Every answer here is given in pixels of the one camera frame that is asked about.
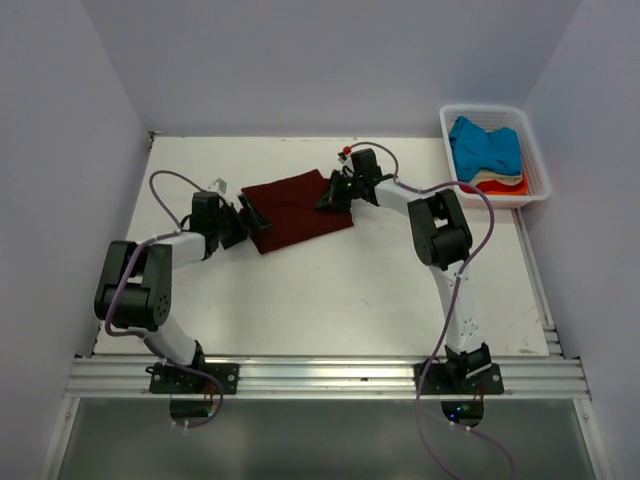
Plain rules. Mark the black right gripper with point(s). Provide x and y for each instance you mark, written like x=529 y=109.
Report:
x=332 y=200

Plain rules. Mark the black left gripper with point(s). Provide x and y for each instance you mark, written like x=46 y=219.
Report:
x=241 y=231

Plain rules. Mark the dark red t shirt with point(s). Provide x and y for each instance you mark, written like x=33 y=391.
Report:
x=289 y=205

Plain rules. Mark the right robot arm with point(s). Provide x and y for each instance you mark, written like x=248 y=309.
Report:
x=442 y=241

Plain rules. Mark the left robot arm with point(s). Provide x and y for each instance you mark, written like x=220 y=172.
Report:
x=134 y=293

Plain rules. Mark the cream t shirt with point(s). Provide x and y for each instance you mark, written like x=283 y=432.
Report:
x=484 y=176

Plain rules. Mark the orange red t shirt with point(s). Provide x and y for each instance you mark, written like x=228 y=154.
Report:
x=494 y=188

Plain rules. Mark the blue t shirt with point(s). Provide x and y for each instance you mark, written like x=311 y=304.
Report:
x=474 y=148

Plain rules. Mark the white plastic basket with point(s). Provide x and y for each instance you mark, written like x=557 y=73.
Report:
x=491 y=117

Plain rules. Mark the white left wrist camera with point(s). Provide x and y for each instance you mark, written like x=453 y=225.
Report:
x=218 y=186

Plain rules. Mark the aluminium mounting rail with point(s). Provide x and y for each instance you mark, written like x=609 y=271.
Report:
x=340 y=378

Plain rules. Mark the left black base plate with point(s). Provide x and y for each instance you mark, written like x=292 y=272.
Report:
x=209 y=377

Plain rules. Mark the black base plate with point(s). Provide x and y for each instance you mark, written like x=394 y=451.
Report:
x=209 y=377
x=441 y=381

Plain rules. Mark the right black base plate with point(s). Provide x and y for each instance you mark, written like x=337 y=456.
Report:
x=441 y=381

